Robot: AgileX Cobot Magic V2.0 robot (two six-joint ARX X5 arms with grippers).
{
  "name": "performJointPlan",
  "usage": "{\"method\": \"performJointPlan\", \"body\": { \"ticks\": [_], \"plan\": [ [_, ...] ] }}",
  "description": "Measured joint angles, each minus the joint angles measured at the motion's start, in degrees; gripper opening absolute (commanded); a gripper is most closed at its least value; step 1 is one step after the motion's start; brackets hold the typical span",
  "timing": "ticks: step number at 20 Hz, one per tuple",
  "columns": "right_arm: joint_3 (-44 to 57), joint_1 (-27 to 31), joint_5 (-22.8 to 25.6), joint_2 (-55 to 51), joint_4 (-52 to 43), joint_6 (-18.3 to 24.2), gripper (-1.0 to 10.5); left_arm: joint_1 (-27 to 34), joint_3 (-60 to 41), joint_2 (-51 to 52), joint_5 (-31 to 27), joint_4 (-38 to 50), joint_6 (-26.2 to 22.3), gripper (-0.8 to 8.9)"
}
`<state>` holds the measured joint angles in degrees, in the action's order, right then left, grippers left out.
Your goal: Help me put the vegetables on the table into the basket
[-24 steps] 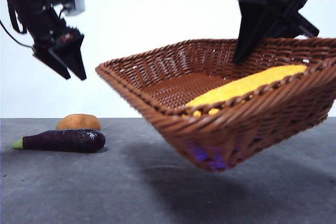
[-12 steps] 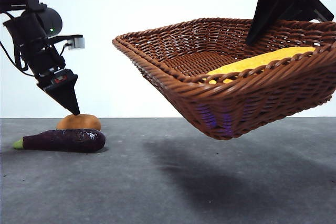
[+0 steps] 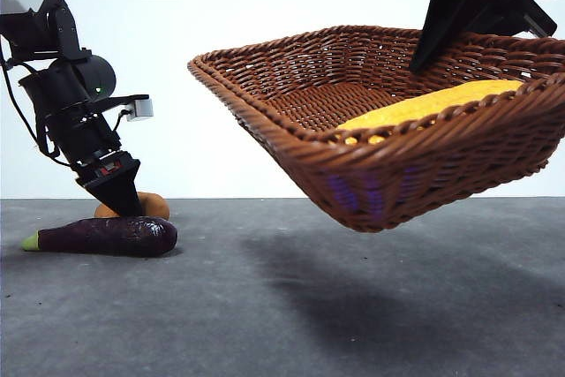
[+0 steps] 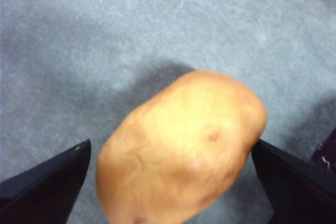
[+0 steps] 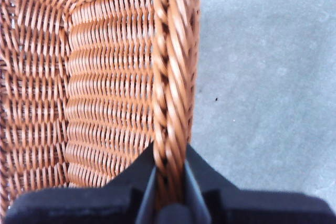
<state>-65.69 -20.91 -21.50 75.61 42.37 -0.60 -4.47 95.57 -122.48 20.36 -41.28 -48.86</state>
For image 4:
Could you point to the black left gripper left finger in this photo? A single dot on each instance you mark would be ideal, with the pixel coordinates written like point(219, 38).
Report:
point(44, 190)

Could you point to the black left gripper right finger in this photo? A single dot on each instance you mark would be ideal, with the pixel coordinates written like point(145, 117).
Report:
point(302, 195)

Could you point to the dark purple eggplant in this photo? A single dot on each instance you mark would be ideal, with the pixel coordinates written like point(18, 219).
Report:
point(328, 150)

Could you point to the brown potato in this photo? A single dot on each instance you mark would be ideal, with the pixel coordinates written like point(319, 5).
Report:
point(178, 150)

